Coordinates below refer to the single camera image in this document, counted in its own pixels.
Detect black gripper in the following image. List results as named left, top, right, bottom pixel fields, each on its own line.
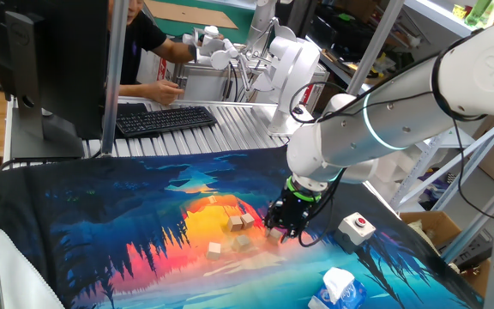
left=263, top=187, right=320, bottom=242

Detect person's right forearm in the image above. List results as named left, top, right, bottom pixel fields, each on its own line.
left=118, top=82, right=154, bottom=98

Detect person's left forearm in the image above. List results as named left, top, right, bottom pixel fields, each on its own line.
left=152, top=37, right=196, bottom=64

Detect white foam blocks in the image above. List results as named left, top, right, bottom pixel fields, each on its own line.
left=360, top=145, right=428, bottom=203

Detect person's right hand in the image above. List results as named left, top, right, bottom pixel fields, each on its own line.
left=146, top=80, right=186, bottom=106

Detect grey emergency stop button box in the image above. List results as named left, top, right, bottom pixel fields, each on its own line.
left=332, top=211, right=377, bottom=254

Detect blue tissue pack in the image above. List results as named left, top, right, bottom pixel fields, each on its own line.
left=306, top=266, right=368, bottom=309

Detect colourful forest sunset mat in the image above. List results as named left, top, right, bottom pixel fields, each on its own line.
left=0, top=145, right=486, bottom=309

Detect white haptic teleoperation device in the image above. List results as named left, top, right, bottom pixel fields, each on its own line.
left=181, top=16, right=322, bottom=135

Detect black keyboard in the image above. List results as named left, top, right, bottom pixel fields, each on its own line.
left=115, top=106, right=218, bottom=138

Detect silver aluminium case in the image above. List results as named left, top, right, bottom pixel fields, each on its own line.
left=172, top=59, right=274, bottom=104

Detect black electronic device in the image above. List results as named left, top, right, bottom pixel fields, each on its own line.
left=437, top=229, right=494, bottom=271

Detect black pad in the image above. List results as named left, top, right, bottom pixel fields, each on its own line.
left=116, top=102, right=149, bottom=119

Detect brown cardboard box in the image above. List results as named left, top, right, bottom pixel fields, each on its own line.
left=399, top=209, right=492, bottom=300

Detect white carton with red print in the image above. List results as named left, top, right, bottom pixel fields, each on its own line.
left=134, top=47, right=175, bottom=83

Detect person in black shirt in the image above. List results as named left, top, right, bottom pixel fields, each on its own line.
left=107, top=0, right=169, bottom=86

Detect brown cardboard sheet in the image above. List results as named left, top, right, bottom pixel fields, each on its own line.
left=143, top=0, right=239, bottom=30

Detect white metal shelf rack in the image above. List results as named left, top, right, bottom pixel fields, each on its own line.
left=388, top=0, right=494, bottom=214

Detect white padded sheet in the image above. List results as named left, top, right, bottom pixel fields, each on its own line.
left=0, top=226, right=66, bottom=309

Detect black computer monitor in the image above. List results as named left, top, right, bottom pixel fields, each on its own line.
left=0, top=0, right=111, bottom=161

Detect green plastic bottle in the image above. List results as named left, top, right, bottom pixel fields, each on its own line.
left=464, top=0, right=492, bottom=27

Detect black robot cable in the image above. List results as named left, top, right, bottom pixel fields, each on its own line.
left=288, top=16, right=494, bottom=249

